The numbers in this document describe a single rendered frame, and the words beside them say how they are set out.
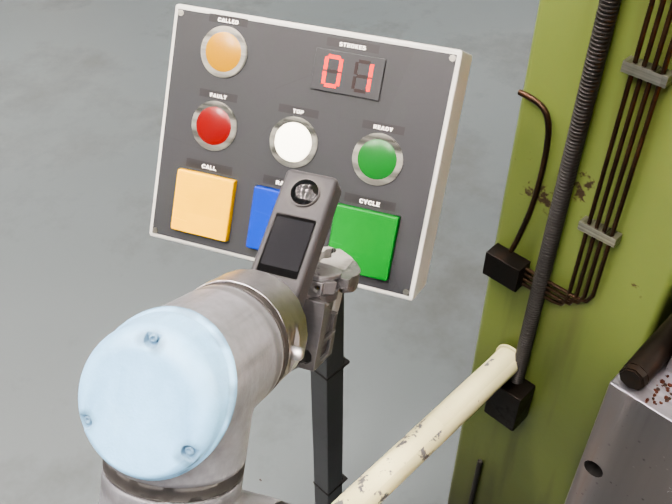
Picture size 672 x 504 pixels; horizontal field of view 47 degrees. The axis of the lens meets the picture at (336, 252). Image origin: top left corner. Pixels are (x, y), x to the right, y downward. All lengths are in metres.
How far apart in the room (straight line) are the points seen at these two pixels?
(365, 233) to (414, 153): 0.10
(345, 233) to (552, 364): 0.50
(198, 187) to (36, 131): 2.18
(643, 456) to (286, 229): 0.51
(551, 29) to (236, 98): 0.38
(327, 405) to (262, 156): 0.54
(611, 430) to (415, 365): 1.17
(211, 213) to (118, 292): 1.41
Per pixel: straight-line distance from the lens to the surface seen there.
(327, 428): 1.37
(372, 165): 0.87
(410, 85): 0.86
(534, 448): 1.43
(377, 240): 0.87
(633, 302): 1.11
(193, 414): 0.45
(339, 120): 0.88
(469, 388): 1.22
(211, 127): 0.93
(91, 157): 2.89
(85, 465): 1.98
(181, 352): 0.44
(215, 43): 0.93
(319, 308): 0.65
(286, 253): 0.62
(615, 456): 0.99
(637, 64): 0.93
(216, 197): 0.93
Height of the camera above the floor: 1.59
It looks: 42 degrees down
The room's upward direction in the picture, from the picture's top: straight up
